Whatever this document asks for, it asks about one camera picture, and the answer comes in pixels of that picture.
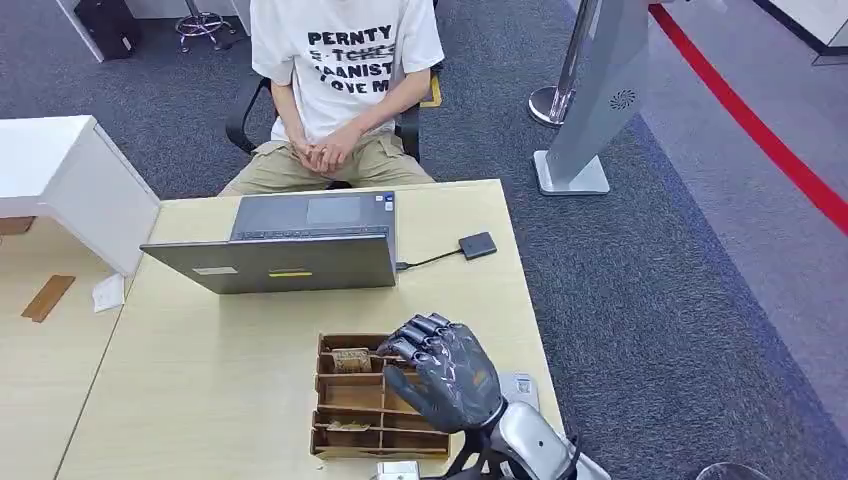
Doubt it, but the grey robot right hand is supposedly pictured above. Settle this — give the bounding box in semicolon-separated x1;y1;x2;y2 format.
376;312;505;435

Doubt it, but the person's right hand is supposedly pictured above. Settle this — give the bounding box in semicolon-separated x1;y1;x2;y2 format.
289;135;333;175

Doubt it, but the person's left hand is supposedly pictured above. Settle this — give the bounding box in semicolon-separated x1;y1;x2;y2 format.
316;125;364;175

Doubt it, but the printed tan card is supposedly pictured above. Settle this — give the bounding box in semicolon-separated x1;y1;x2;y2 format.
331;349;374;374

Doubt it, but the person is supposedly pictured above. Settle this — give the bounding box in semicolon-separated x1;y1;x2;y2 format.
218;0;446;198

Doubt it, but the black office chair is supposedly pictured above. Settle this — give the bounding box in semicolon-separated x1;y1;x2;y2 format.
225;59;444;190

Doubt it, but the wooden card box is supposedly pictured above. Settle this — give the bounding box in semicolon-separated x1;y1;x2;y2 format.
309;333;452;461

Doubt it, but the grey laptop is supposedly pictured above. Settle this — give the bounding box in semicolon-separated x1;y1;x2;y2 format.
139;190;399;296

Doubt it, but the small black square device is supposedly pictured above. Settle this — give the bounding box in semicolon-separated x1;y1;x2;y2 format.
458;231;498;261

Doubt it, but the chrome stool base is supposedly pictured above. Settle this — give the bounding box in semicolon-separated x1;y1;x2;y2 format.
175;0;236;54

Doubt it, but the black computer case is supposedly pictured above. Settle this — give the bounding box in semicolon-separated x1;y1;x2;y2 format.
74;0;142;62

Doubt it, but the white paper scrap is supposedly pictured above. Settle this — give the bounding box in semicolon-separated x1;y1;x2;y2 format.
91;272;127;314

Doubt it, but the white desk partition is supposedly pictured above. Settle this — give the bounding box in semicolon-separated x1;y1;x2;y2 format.
0;115;162;278

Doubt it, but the grey display stand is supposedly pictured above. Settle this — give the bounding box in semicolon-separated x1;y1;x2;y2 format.
533;0;654;197

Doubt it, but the clear round rim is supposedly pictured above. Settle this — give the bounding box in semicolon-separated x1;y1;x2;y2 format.
695;462;773;480

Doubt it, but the brown flat strip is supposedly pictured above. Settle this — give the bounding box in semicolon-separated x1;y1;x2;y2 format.
21;274;77;324

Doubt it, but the red floor tape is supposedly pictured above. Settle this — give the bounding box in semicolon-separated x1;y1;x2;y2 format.
647;3;848;236

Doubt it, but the white counter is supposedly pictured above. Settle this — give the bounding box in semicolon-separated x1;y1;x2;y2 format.
755;0;848;66

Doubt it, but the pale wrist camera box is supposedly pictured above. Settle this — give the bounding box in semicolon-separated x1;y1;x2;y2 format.
496;372;541;413

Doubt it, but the black laptop cable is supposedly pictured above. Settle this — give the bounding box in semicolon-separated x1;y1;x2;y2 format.
396;248;463;272

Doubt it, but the chrome stanchion post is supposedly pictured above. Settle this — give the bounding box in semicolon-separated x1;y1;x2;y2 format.
527;0;601;129

